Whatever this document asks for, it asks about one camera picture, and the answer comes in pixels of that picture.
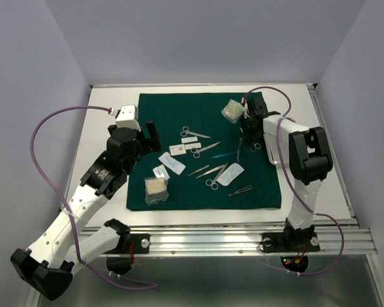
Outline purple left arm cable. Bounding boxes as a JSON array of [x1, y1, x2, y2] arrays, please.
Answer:
[[31, 105, 157, 290]]

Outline steel scalpel handle short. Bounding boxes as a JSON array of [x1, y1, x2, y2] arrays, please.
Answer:
[[188, 164, 210, 177]]

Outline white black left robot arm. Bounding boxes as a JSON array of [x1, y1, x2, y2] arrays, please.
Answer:
[[10, 122, 161, 301]]

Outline white paper strip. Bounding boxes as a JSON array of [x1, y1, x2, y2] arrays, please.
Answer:
[[185, 143, 202, 150], [181, 136, 198, 144]]

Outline long white blue pouch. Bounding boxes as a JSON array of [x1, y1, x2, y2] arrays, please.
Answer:
[[158, 152, 186, 175]]

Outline white paper strip lower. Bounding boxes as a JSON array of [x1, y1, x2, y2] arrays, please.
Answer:
[[185, 143, 202, 150]]

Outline blue plastic scalpel handle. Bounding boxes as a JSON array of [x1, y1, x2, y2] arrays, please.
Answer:
[[208, 151, 237, 159]]

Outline steel scalpel handle long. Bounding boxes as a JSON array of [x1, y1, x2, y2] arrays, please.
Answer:
[[196, 163, 227, 179]]

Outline stainless steel instrument tray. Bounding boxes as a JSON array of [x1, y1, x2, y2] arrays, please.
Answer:
[[264, 132, 289, 168]]

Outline small white blue packet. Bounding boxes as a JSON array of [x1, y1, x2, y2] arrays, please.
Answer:
[[152, 164, 170, 180]]

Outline aluminium front rail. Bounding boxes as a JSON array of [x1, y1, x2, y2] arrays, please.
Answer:
[[76, 223, 379, 256]]

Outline white paper strip upper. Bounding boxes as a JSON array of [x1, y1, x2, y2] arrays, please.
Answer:
[[181, 136, 198, 144]]

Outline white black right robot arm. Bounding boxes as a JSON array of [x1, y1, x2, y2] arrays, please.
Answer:
[[240, 97, 333, 253]]

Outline small suture needle packet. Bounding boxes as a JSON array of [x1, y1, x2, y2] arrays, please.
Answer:
[[169, 144, 186, 157]]

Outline small dark steel tweezers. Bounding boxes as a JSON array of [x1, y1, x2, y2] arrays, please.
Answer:
[[228, 185, 253, 196]]

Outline green printed gauze packet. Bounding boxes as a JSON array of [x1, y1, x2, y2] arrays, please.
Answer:
[[221, 99, 244, 123]]

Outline green surgical drape cloth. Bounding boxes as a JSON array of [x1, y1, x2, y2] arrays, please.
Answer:
[[127, 93, 282, 211]]

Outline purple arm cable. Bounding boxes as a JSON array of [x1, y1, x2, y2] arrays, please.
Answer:
[[243, 85, 346, 277], [31, 105, 157, 290]]

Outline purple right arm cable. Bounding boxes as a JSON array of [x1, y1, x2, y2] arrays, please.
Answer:
[[243, 85, 346, 277]]

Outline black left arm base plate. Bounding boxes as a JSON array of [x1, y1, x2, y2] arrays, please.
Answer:
[[105, 233, 150, 255]]

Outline clear bag beige gauze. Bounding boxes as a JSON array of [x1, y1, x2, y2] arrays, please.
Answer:
[[144, 178, 169, 205]]

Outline white blue pouch right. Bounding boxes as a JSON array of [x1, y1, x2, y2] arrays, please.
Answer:
[[216, 162, 244, 186]]

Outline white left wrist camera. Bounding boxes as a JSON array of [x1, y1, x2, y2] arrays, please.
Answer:
[[115, 105, 141, 131]]

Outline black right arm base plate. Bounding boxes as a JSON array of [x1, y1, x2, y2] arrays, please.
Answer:
[[258, 232, 321, 255]]

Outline curved steel scissors upper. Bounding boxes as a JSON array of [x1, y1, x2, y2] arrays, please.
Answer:
[[180, 126, 211, 139]]

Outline steel forceps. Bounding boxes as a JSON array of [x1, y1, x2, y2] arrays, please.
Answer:
[[236, 138, 243, 162]]

